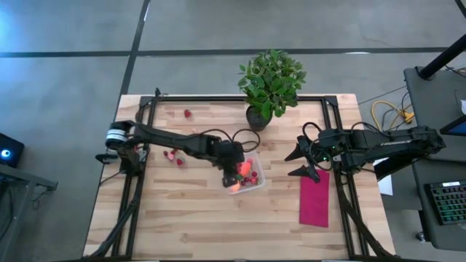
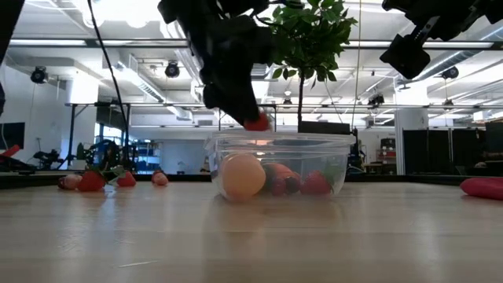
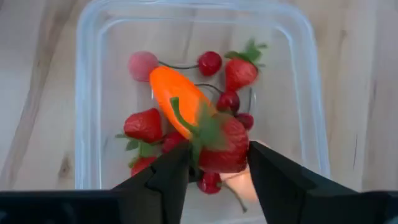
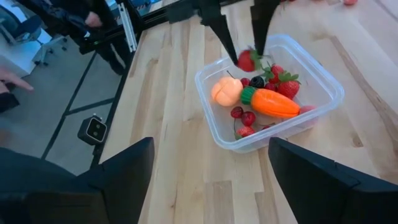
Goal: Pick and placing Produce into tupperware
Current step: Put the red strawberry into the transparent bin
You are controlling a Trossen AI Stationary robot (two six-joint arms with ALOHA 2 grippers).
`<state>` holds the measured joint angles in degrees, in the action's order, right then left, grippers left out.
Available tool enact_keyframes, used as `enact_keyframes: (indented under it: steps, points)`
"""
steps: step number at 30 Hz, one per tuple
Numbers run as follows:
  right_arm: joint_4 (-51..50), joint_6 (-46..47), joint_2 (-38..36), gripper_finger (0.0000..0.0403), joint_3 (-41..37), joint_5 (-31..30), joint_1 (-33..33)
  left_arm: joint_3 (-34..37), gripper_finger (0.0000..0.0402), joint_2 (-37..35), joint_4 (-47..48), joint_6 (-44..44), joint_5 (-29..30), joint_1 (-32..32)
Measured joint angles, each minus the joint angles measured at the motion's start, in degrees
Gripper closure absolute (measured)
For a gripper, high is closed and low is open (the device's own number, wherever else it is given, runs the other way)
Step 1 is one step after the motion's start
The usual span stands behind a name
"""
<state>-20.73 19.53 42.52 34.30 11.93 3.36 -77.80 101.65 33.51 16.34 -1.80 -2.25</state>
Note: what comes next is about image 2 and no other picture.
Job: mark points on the green plant in black pot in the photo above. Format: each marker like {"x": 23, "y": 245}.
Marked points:
{"x": 314, "y": 35}

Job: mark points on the orange toy carrot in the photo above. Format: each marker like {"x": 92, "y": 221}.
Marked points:
{"x": 281, "y": 170}

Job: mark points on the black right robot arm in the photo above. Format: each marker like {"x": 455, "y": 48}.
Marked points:
{"x": 493, "y": 9}

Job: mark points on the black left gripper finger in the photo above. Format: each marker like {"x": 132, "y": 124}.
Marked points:
{"x": 224, "y": 104}
{"x": 251, "y": 104}

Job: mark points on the orange pink toy peach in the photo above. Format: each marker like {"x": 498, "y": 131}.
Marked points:
{"x": 241, "y": 177}

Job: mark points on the blue storage shelf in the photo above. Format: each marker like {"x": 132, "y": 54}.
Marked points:
{"x": 149, "y": 157}

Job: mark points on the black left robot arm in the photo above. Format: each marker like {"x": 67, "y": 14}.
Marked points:
{"x": 220, "y": 15}

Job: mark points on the clear plastic tupperware container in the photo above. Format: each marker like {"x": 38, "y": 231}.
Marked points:
{"x": 283, "y": 149}

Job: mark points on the black ceiling spotlight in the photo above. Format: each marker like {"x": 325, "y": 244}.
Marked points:
{"x": 172, "y": 70}
{"x": 450, "y": 73}
{"x": 39, "y": 74}

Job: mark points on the black office partition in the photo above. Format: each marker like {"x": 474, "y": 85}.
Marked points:
{"x": 440, "y": 153}

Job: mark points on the pale pink strawberry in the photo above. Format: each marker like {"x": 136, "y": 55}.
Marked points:
{"x": 160, "y": 178}
{"x": 74, "y": 181}

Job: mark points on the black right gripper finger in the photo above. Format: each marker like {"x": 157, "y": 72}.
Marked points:
{"x": 406, "y": 57}
{"x": 412, "y": 8}

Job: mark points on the dark wall monitor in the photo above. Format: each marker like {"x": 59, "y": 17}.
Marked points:
{"x": 12, "y": 135}

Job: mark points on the long grey ceiling beam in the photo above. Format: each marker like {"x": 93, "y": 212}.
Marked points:
{"x": 137, "y": 43}

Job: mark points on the red cloth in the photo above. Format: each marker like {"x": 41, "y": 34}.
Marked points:
{"x": 483, "y": 188}

